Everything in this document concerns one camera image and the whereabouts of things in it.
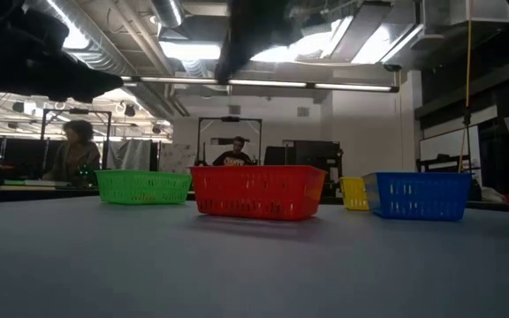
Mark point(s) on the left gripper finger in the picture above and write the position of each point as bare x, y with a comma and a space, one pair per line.
86, 84

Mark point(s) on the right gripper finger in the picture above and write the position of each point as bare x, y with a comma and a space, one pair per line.
237, 53

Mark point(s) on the long ceiling light bar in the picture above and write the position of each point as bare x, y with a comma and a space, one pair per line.
281, 83

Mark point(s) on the person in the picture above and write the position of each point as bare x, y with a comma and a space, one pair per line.
75, 152
234, 158

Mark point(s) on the grey fabric cover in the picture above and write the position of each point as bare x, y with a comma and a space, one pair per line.
131, 154

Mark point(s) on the white poster board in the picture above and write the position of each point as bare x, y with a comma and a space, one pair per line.
175, 156

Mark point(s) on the green plastic basket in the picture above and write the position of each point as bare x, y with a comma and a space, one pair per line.
142, 187

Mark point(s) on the dark workbench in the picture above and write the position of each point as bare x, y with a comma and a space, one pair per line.
38, 194

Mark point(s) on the black equipment cabinet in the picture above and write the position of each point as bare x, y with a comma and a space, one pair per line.
321, 156

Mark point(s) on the red plastic basket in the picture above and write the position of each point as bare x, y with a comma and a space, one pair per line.
259, 192

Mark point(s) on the yellow plastic basket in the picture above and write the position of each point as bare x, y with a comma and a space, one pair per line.
352, 193

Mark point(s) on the blue plastic basket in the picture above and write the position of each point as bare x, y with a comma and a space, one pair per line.
422, 196

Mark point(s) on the black metal gantry frame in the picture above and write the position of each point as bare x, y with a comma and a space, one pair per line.
230, 118
104, 115

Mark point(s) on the large spiral air duct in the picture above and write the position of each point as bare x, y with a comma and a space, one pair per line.
95, 44

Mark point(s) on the rectangular metal air duct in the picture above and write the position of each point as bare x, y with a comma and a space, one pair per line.
192, 33

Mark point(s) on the grey wall vent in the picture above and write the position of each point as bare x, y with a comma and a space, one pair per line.
234, 109
303, 111

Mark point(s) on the small round silver duct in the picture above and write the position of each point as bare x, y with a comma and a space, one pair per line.
168, 11

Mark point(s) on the white wall board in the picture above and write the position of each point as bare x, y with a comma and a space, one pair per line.
444, 146

